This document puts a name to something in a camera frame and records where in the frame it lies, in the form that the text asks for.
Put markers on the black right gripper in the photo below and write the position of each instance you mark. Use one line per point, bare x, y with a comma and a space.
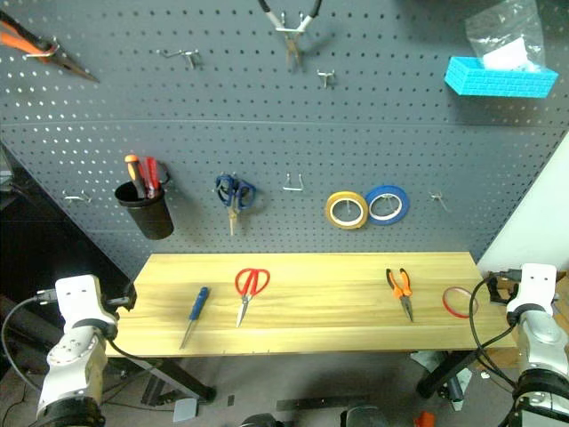
509, 297

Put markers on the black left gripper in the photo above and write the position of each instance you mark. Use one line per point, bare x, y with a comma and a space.
114, 302

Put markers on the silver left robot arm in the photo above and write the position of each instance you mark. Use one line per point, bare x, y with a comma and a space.
73, 356

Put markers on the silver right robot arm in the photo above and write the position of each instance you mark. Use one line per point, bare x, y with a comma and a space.
540, 342

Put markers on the grey metal pegboard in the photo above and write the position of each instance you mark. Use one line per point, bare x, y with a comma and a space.
311, 133

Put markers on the black plastic cup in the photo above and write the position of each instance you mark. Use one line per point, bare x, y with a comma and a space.
151, 215

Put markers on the black table leg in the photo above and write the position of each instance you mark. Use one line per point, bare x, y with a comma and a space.
444, 376
182, 380

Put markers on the blue tape roll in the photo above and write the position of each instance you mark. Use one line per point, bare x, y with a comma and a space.
402, 200

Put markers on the small orange object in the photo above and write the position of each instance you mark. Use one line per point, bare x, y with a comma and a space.
424, 420

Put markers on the yellow tape roll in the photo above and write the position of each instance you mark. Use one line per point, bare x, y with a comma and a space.
331, 213

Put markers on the dark rounded shape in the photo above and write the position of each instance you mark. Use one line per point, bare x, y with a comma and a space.
262, 421

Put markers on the metal loop pegboard hook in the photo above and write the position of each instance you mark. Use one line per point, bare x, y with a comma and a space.
293, 187

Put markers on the blue plastic bin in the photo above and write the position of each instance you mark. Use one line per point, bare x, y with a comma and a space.
498, 82

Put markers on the clear plastic bag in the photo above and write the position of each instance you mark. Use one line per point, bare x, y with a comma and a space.
502, 31

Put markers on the orange black long nose pliers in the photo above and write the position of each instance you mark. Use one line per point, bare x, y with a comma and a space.
18, 41

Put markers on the metal plier holder hook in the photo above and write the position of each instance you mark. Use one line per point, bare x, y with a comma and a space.
291, 29

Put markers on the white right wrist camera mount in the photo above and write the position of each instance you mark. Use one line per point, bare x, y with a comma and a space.
535, 284

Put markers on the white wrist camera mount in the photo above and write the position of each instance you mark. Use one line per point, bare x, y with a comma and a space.
535, 284
80, 298

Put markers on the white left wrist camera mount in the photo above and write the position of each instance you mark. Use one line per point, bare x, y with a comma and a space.
80, 298

